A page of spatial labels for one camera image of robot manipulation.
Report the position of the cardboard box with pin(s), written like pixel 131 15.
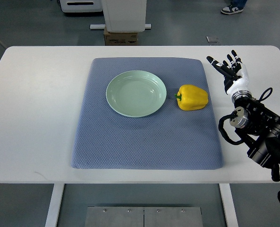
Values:
pixel 120 38

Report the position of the white cabinet with slot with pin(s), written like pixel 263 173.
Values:
pixel 80 6

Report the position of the black white sneaker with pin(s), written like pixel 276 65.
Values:
pixel 230 10

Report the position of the yellow bell pepper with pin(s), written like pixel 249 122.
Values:
pixel 190 97

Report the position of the metal base plate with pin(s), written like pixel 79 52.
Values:
pixel 143 217

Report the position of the white machine base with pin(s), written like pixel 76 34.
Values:
pixel 123 16

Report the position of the left white table leg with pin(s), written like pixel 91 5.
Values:
pixel 54 206

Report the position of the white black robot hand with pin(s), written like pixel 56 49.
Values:
pixel 234 71

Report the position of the right white table leg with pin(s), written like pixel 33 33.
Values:
pixel 228 205

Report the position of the white table leg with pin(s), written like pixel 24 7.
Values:
pixel 228 205
pixel 54 206

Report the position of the blue quilted mat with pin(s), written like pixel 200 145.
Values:
pixel 169 139

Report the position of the grey floor plate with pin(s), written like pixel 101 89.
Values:
pixel 212 39

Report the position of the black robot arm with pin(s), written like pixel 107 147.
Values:
pixel 256 126

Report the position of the light green plate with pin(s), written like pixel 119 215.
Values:
pixel 136 93

